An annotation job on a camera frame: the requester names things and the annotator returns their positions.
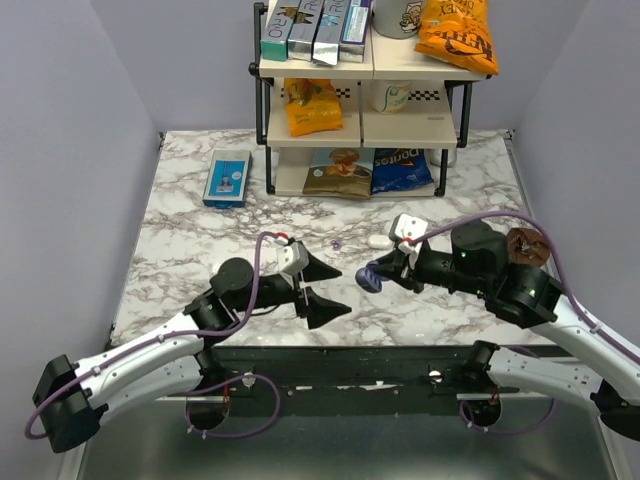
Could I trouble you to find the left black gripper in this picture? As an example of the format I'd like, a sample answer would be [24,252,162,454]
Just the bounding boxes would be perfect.
[233,251,351,330]

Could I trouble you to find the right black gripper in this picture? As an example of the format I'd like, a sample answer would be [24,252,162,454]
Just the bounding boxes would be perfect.
[373,240,489,296]

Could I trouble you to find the lavender earbud charging case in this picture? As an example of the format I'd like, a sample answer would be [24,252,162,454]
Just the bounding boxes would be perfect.
[355,267,386,294]

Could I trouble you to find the white earbud case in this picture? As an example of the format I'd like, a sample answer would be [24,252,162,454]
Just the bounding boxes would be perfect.
[366,234,393,250]

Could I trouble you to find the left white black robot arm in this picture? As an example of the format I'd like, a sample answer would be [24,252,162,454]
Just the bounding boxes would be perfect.
[32,241,351,453]

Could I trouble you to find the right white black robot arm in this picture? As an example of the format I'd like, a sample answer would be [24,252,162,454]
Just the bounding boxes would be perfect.
[356,214,639,440]

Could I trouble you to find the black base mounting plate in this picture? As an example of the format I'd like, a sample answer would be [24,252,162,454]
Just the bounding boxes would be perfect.
[102,342,521,418]

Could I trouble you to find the blue Doritos bag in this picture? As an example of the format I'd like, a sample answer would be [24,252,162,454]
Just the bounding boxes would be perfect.
[371,148,434,194]

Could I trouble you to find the brown snack bag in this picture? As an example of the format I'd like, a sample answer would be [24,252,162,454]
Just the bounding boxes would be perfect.
[302,147,375,199]

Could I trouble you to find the blue flat product box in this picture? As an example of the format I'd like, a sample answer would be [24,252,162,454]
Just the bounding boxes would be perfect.
[202,150,252,209]

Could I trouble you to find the beige black three-tier shelf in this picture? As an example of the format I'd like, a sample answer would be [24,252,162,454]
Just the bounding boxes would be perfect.
[248,2,485,197]

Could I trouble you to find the white yogurt cup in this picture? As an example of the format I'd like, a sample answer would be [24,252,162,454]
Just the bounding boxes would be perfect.
[369,80,412,114]

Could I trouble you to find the orange snack bag middle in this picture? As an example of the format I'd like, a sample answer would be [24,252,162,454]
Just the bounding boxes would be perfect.
[284,78,343,137]

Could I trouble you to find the purple blue toothpaste box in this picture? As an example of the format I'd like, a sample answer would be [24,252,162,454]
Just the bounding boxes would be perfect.
[339,0,372,63]

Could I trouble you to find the orange chip bag top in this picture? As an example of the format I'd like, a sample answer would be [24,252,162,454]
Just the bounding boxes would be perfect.
[414,0,500,76]

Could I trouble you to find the white printed mug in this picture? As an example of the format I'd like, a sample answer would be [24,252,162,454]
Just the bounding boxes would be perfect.
[372,0,426,39]

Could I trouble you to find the teal toothpaste box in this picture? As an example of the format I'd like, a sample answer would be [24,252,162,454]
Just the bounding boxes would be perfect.
[260,0,300,61]

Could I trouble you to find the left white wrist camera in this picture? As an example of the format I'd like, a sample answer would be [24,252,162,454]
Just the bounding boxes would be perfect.
[277,241,309,277]

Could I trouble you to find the aluminium rail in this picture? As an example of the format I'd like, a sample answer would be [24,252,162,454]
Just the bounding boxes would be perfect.
[456,392,522,402]

